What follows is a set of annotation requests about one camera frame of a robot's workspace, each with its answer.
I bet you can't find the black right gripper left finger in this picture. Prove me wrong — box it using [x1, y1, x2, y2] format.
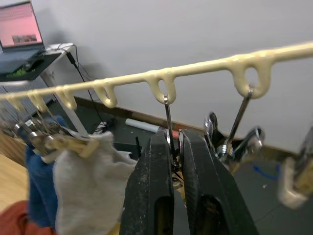
[119, 127, 176, 235]

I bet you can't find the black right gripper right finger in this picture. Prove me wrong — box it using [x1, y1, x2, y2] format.
[179, 128, 260, 235]

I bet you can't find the grey sock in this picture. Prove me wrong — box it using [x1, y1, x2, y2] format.
[52, 131, 139, 235]

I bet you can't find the cream metal sock clip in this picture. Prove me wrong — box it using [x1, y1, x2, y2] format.
[26, 117, 64, 147]
[204, 84, 267, 169]
[40, 136, 100, 164]
[163, 94, 187, 194]
[278, 132, 313, 210]

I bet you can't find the blue sock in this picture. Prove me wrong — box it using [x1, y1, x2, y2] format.
[25, 116, 66, 228]

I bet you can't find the red sock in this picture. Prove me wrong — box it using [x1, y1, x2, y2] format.
[0, 200, 58, 235]

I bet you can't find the cream clip hanger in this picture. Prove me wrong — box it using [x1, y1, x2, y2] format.
[0, 41, 313, 115]

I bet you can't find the white paper roll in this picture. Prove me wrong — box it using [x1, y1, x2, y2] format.
[125, 118, 159, 133]

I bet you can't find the white T-shaped desk leg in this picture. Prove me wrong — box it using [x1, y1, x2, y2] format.
[40, 48, 90, 139]

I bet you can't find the white desk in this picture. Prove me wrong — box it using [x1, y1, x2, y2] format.
[0, 43, 78, 94]

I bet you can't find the black mat with green print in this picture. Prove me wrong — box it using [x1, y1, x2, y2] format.
[0, 51, 62, 83]

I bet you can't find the laptop computer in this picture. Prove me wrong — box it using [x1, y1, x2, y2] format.
[0, 1, 47, 75]

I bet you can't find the black cable bundle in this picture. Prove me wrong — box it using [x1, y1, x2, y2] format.
[96, 118, 118, 134]

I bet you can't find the black desk cable with adapter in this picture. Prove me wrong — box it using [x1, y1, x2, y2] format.
[58, 43, 118, 130]

